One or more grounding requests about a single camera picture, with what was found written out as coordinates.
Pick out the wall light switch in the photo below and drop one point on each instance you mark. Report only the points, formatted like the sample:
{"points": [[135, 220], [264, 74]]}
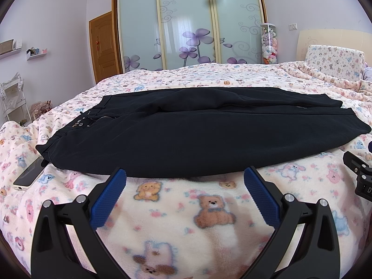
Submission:
{"points": [[293, 26]]}

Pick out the wooden door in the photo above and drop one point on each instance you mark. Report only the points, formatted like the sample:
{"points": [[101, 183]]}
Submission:
{"points": [[103, 47]]}

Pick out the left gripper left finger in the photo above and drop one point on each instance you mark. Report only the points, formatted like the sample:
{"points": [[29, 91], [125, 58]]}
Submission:
{"points": [[53, 254]]}

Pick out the smartphone on bed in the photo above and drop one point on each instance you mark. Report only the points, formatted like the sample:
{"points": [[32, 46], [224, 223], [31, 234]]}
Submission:
{"points": [[30, 174]]}

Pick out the plush toy tube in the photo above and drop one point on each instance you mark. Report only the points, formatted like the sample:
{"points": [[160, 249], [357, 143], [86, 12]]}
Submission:
{"points": [[269, 43]]}

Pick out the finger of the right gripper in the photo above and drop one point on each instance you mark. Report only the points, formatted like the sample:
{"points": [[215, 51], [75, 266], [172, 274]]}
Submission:
{"points": [[357, 165]]}

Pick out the lower white wall shelf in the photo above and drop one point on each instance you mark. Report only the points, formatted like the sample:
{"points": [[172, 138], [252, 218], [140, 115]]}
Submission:
{"points": [[33, 53]]}

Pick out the cream bed headboard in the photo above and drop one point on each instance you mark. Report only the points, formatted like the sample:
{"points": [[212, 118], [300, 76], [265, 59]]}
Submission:
{"points": [[351, 39]]}

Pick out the toys on floor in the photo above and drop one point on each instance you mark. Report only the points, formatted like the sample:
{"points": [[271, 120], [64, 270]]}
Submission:
{"points": [[40, 108]]}

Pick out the floral glass sliding wardrobe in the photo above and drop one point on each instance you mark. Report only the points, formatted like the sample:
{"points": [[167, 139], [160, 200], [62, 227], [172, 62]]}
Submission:
{"points": [[155, 35]]}

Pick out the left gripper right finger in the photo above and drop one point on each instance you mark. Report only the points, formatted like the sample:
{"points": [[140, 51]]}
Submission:
{"points": [[317, 254]]}

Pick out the white rack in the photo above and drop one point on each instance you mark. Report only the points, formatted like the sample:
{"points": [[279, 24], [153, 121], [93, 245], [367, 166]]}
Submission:
{"points": [[13, 101]]}

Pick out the black pants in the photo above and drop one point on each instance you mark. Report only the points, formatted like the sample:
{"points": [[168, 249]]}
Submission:
{"points": [[189, 132]]}

